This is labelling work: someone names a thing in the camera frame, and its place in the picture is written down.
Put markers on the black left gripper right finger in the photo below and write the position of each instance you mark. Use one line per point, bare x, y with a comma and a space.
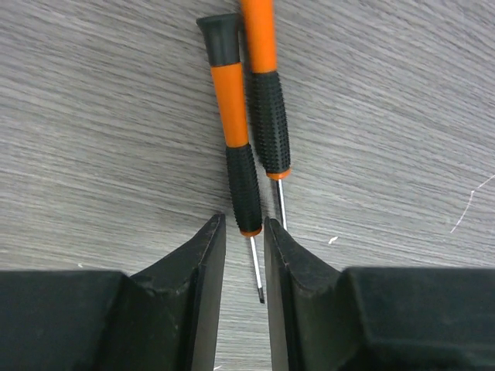
374, 318

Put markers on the small orange black precision screwdriver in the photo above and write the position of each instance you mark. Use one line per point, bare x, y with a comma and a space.
220, 35

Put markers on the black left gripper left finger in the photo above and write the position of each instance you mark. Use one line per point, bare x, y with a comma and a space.
164, 317

